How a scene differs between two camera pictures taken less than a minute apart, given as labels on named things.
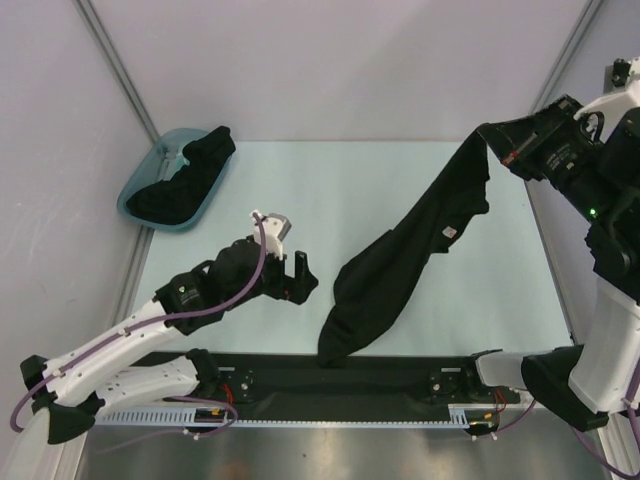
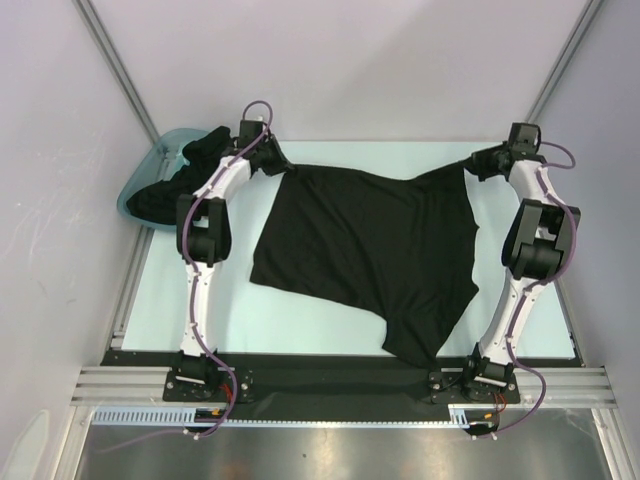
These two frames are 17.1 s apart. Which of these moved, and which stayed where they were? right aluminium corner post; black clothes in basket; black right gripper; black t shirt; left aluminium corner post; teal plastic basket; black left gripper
Moved: black right gripper; black left gripper; black t shirt
Stayed: left aluminium corner post; teal plastic basket; right aluminium corner post; black clothes in basket
